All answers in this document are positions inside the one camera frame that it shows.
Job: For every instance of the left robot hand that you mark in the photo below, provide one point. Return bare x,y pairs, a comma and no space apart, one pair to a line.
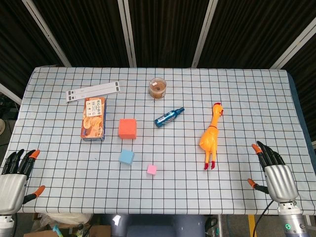
12,190

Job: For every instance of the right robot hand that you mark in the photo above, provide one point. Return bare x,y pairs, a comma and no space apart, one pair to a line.
281,182

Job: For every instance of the blue cube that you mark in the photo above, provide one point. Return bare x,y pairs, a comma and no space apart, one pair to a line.
126,157

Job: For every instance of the small pink cube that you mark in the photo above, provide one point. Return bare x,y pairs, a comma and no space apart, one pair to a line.
152,169

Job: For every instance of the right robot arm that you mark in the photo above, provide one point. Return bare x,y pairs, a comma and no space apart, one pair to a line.
292,222

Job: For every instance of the white plastic bag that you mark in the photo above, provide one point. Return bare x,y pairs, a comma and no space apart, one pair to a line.
66,218

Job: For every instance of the white round object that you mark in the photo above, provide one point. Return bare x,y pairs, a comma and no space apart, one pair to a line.
2,126

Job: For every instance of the metal table leg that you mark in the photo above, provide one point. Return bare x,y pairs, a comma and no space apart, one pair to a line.
220,225

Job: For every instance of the yellow rubber chicken toy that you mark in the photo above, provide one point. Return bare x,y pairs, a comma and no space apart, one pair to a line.
209,138

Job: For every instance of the brown cardboard box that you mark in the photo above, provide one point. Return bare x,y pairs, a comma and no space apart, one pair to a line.
100,231

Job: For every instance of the orange biscuit box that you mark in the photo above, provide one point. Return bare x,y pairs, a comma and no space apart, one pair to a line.
93,118

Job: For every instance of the white checkered tablecloth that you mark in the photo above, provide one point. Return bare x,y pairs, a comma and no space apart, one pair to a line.
172,192

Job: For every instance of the long white paper strip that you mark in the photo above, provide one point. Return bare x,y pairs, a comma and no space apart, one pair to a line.
93,89
93,94

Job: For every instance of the orange cube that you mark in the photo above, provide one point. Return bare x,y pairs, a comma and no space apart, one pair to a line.
127,128

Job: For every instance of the grey-blue robot torso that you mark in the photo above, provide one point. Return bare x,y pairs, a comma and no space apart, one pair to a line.
158,227

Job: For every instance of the blue spray bottle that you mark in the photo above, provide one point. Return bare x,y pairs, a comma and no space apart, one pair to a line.
165,119

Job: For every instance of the clear jar of rubber bands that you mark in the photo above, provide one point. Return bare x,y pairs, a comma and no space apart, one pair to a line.
157,89

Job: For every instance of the white partition post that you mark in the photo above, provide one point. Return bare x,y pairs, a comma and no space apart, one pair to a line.
10,93
204,34
127,34
47,34
296,43

